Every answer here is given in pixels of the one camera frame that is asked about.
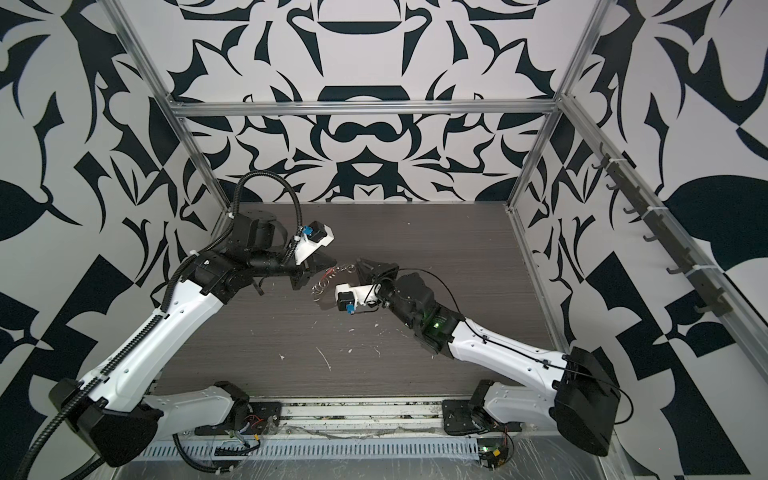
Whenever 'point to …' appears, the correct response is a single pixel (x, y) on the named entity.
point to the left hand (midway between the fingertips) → (333, 253)
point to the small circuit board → (492, 452)
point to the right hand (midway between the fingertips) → (365, 253)
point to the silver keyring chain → (328, 275)
